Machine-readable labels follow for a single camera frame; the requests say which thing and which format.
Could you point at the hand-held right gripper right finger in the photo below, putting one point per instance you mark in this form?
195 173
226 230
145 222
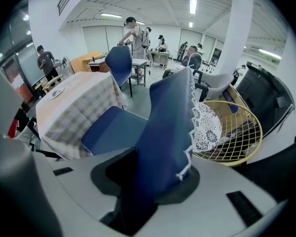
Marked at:
212 206

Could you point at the floral round cushion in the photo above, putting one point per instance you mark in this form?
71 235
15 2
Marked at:
207 127

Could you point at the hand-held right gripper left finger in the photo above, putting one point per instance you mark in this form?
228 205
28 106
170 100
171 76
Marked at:
76 194

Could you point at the light wooden desk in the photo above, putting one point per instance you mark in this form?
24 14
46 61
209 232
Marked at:
84 60

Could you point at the table with checked tablecloth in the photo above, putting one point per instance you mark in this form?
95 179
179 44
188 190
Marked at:
71 95

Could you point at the cardboard box with blue print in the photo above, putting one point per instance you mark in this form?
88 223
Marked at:
233 100

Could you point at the white round plate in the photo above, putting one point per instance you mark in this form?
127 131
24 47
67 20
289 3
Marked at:
57 93

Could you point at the white sink cabinet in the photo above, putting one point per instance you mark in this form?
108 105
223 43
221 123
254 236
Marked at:
98 65
139 65

